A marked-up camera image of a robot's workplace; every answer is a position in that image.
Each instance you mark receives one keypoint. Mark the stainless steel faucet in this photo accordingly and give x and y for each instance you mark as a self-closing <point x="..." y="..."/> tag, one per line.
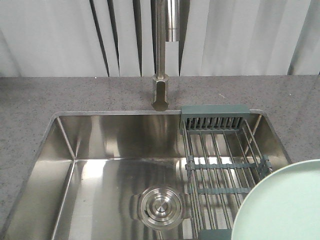
<point x="167" y="29"/>

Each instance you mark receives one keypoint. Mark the round steel sink drain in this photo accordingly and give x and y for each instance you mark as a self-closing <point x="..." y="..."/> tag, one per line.
<point x="160" y="208"/>

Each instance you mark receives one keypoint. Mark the stainless steel sink basin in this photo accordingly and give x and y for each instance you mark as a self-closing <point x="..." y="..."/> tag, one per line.
<point x="91" y="170"/>

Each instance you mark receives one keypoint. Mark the light green round plate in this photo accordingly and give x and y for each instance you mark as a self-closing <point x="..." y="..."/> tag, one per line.
<point x="283" y="206"/>

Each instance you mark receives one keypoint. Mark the white pleated curtain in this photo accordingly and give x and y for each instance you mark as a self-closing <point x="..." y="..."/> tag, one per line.
<point x="116" y="38"/>

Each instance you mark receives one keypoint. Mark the green metal dish rack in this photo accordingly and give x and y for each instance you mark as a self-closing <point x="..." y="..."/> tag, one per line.
<point x="224" y="162"/>

